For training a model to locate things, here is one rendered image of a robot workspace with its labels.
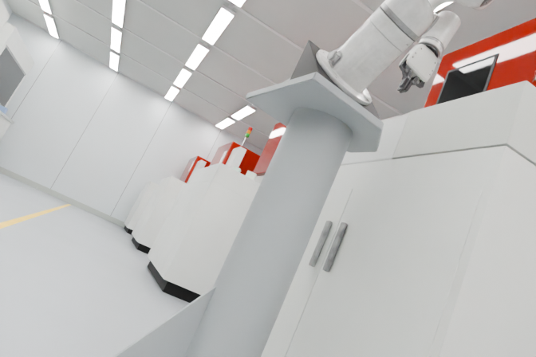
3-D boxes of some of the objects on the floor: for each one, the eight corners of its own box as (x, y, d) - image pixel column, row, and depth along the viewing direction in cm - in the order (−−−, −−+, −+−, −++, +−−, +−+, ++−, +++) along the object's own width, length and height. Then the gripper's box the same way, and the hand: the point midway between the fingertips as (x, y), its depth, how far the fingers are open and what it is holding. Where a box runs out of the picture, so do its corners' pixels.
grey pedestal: (-16, 511, 55) (252, 0, 74) (3, 366, 93) (176, 55, 113) (286, 546, 76) (433, 143, 96) (200, 417, 115) (317, 147, 134)
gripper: (421, 30, 136) (392, 72, 131) (451, 63, 140) (425, 103, 134) (405, 38, 143) (378, 77, 138) (435, 68, 147) (409, 108, 141)
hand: (404, 86), depth 137 cm, fingers closed
